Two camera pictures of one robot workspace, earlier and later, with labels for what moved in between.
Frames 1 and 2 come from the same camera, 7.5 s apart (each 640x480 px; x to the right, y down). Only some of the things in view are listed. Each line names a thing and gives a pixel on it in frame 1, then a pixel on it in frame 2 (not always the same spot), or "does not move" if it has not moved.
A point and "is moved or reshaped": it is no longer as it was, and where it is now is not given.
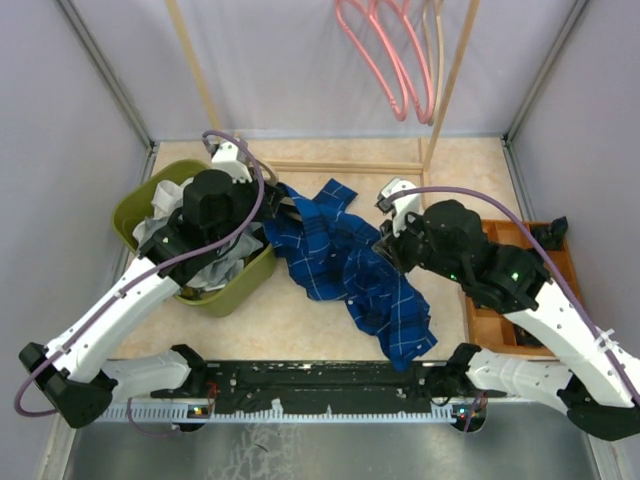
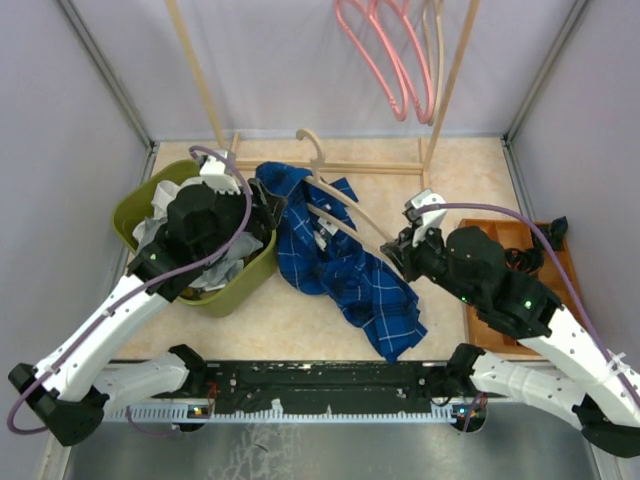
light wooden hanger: [439, 56] does not move
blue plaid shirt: [329, 251] is moved or reshaped
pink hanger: [389, 54] does not move
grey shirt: [227, 267] does not move
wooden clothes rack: [341, 166] does not move
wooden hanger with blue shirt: [273, 174] → [315, 180]
